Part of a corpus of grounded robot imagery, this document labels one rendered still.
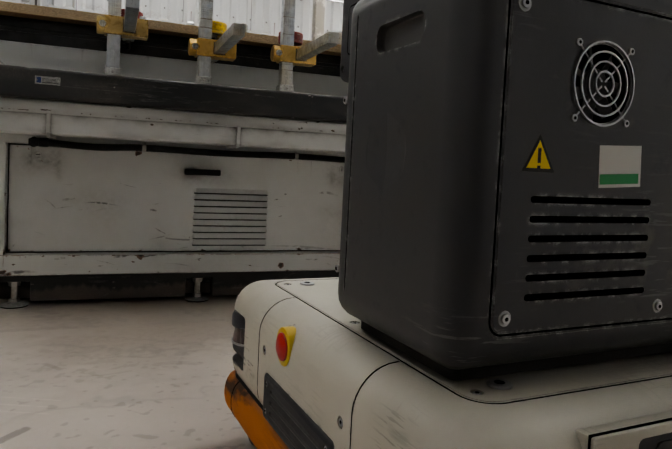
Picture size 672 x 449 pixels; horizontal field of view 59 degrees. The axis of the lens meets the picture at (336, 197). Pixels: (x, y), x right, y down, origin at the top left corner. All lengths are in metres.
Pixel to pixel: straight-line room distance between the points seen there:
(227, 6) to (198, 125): 7.57
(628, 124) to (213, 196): 1.58
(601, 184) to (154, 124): 1.39
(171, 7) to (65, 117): 7.47
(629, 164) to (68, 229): 1.70
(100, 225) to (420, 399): 1.59
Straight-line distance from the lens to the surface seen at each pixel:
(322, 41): 1.64
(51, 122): 1.80
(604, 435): 0.57
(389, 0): 0.66
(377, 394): 0.60
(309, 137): 1.89
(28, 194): 2.04
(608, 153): 0.65
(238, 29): 1.54
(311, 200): 2.13
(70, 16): 1.97
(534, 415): 0.56
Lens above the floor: 0.48
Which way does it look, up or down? 3 degrees down
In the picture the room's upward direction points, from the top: 3 degrees clockwise
